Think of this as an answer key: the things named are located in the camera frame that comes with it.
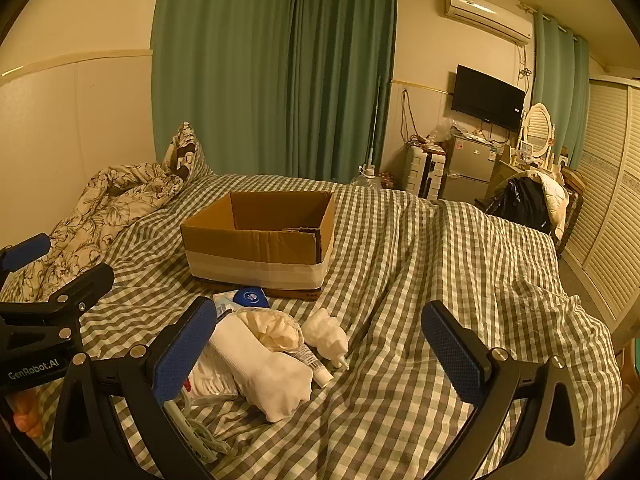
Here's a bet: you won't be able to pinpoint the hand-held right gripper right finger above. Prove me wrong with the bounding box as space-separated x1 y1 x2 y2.
421 300 588 480

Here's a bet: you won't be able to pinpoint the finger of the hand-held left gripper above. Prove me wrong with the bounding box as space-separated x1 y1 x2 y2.
0 262 116 356
0 232 53 288

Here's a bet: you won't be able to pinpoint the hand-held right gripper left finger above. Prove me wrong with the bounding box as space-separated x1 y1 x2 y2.
50 296 221 480

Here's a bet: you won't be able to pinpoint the white packet with red print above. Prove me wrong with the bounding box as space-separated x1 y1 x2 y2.
182 345 241 403

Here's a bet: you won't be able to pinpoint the white sock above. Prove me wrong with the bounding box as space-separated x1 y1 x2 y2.
207 312 314 423

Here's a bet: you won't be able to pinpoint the wipes pack with blue label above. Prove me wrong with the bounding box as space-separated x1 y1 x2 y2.
212 286 272 318

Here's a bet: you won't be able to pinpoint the cream cloth bundle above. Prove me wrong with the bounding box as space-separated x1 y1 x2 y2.
235 307 304 354

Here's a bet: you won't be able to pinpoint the small white tube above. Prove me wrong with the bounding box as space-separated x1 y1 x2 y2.
290 344 335 387

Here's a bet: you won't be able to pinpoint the cardboard box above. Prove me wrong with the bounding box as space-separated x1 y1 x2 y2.
180 190 336 303

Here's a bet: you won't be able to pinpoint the white figure-shaped bottle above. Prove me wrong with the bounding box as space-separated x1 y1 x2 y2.
300 308 350 372

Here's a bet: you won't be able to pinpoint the person's left hand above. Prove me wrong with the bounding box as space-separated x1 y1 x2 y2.
12 392 45 436

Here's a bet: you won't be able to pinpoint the floral quilt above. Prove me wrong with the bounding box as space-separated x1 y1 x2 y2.
0 160 187 306

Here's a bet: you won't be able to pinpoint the grey checked bed sheet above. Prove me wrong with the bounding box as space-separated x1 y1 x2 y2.
30 172 626 480

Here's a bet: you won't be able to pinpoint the black jacket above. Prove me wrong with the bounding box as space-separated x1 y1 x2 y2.
475 176 552 233

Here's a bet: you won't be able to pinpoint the floral pillow with brown band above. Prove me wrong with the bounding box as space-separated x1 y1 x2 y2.
162 121 217 181

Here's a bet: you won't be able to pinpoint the cream padded coat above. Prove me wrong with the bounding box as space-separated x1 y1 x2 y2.
515 169 572 242

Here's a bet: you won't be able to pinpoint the white suitcase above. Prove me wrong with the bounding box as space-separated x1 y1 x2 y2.
402 145 447 200

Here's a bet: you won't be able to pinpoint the small silver fridge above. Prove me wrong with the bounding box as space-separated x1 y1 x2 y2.
442 132 506 203

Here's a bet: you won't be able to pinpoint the cream dressing table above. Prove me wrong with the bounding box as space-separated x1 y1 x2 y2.
487 144 571 201

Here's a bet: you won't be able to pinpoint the large clear water jug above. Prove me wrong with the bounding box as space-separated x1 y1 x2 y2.
350 164 384 189

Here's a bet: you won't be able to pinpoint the white louvred wardrobe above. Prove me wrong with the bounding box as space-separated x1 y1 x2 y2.
557 75 640 341

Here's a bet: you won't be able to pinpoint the clear plastic bag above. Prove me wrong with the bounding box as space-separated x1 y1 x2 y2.
427 117 462 144

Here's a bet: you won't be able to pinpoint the white oval mirror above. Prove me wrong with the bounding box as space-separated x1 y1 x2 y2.
520 102 557 161

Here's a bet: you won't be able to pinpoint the white mop pole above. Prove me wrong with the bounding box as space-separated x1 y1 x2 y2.
367 75 384 171

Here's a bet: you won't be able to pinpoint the wide green curtain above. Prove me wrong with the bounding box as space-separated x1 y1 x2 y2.
151 0 297 178

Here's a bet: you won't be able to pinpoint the narrow green curtain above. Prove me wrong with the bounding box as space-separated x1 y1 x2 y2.
530 7 592 171

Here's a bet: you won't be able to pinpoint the dark green curtain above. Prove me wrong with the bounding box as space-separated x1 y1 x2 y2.
286 0 399 182

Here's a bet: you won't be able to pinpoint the white air conditioner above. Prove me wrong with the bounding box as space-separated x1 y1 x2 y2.
444 0 535 46

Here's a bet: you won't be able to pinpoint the hanging wall cables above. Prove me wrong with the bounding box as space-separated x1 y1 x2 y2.
400 87 427 147

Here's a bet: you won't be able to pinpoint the black wall television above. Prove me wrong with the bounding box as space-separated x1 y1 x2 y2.
451 65 527 133

